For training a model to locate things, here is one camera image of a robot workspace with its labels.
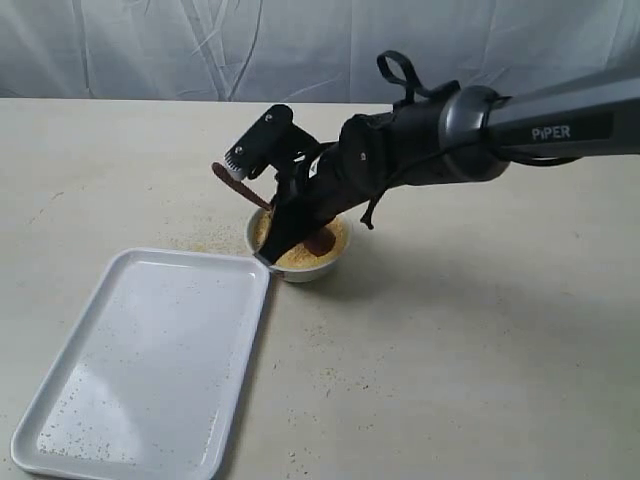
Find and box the white bowl of grain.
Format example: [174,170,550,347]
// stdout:
[244,209,351,283]

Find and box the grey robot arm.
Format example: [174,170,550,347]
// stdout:
[256,70,639,265]

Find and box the white backdrop curtain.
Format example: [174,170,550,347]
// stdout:
[1,1,639,103]

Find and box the brown wooden spoon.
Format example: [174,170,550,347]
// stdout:
[211,162,336,257]

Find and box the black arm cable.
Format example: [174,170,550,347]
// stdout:
[358,49,591,231]

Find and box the black cloth-covered gripper body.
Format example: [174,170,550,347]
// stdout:
[272,102,448,235]

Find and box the white rectangular plastic tray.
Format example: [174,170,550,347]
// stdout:
[10,248,270,479]

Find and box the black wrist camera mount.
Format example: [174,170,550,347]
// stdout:
[224,104,319,181]

